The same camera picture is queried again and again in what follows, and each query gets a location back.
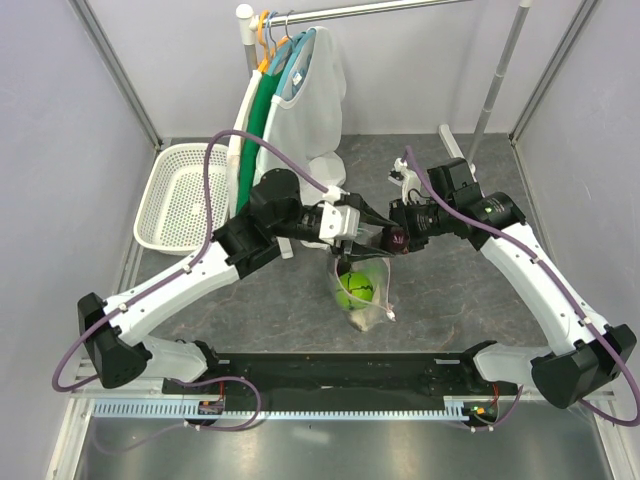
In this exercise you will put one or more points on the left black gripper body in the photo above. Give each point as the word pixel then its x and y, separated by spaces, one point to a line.
pixel 341 250

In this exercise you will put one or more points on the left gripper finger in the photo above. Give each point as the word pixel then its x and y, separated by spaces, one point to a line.
pixel 370 216
pixel 356 252

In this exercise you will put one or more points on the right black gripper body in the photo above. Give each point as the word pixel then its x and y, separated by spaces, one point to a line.
pixel 420 221

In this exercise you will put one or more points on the purple toy eggplant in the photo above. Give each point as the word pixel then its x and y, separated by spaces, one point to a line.
pixel 395 240

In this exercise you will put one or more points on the clear pink-dotted zip bag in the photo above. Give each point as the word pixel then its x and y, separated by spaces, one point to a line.
pixel 378 270

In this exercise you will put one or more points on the green plastic lettuce head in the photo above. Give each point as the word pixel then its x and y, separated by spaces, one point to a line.
pixel 364 319

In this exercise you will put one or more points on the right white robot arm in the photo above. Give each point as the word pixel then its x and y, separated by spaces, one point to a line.
pixel 583 353

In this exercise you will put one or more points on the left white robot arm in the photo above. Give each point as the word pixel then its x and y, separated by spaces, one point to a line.
pixel 116 332

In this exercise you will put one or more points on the white metal clothes rack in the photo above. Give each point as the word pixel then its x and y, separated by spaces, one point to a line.
pixel 416 77

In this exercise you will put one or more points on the white mesh garment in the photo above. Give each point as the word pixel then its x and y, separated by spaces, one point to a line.
pixel 308 129

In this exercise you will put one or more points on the green garment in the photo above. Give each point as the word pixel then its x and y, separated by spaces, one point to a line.
pixel 256 126

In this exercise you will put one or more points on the white garment with trim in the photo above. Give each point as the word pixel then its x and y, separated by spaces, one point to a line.
pixel 236 142

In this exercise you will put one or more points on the white perforated plastic basket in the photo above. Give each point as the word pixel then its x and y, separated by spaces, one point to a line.
pixel 171 217

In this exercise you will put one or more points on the orange clothes hanger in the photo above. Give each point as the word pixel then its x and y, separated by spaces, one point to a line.
pixel 274 53

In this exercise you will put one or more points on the light blue clothes hanger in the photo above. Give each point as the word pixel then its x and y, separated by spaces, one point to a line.
pixel 291 65

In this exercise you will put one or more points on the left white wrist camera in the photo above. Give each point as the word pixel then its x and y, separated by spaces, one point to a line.
pixel 340 216

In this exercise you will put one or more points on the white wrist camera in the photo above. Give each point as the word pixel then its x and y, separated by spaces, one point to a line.
pixel 407 180
pixel 340 216

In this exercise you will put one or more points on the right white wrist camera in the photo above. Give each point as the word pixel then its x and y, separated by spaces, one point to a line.
pixel 407 180

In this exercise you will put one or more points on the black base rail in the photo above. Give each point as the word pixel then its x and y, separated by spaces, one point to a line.
pixel 437 373

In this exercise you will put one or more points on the white slotted cable duct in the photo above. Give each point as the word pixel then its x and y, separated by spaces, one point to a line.
pixel 192 409

